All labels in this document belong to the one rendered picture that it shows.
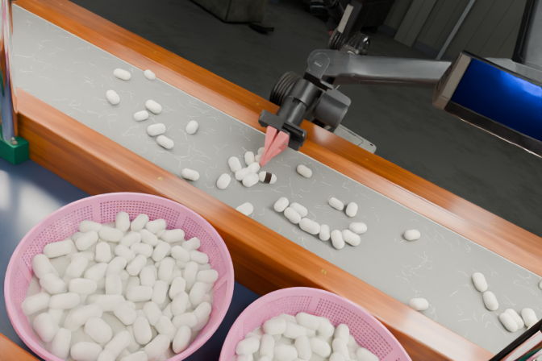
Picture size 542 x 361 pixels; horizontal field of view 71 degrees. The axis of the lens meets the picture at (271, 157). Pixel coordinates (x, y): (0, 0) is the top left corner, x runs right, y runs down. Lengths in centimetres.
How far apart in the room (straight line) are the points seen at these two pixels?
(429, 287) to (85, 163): 63
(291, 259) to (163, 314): 20
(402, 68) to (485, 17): 553
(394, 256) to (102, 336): 50
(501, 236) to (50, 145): 92
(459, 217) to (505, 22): 554
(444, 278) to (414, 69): 42
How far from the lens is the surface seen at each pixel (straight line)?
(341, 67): 84
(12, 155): 80
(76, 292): 55
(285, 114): 78
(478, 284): 82
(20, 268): 55
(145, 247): 58
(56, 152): 76
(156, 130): 79
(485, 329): 78
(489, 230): 97
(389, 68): 87
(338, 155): 90
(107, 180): 70
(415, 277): 76
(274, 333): 56
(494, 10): 638
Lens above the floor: 119
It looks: 33 degrees down
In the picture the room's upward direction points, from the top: 22 degrees clockwise
